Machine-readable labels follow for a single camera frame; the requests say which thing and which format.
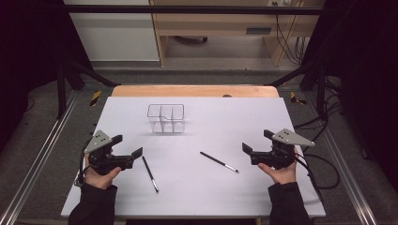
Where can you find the aluminium floor rail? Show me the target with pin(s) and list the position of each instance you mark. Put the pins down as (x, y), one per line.
(341, 162)
(40, 156)

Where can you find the dark curtain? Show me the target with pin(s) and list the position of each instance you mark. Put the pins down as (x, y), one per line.
(28, 62)
(369, 78)

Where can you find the person's right hand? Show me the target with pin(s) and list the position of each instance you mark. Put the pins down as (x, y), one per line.
(283, 176)

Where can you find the black horizontal frame bar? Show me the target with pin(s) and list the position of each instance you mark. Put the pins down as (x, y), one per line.
(187, 9)

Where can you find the black pen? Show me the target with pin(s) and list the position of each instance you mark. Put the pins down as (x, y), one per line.
(219, 162)
(150, 173)

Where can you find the clear plastic pen organizer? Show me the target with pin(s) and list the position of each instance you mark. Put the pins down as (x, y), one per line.
(165, 125)

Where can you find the white cabinet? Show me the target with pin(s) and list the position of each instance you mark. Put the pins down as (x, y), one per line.
(115, 34)

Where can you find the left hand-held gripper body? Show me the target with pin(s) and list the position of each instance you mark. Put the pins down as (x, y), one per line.
(100, 157)

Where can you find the black metal stand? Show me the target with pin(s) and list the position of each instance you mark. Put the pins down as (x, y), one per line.
(320, 90)
(61, 90)

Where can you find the grey desk label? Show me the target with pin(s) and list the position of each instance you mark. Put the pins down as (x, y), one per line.
(258, 31)

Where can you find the yellow black floor tape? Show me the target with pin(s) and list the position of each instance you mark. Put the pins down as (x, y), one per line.
(294, 98)
(95, 97)

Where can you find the light wooden desk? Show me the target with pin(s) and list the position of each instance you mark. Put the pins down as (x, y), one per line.
(216, 23)

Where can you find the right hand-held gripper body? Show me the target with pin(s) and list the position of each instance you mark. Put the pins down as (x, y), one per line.
(278, 156)

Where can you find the white table cover sheet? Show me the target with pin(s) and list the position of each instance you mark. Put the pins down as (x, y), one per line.
(200, 193)

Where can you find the person's left hand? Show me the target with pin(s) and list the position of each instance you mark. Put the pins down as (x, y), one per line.
(101, 180)

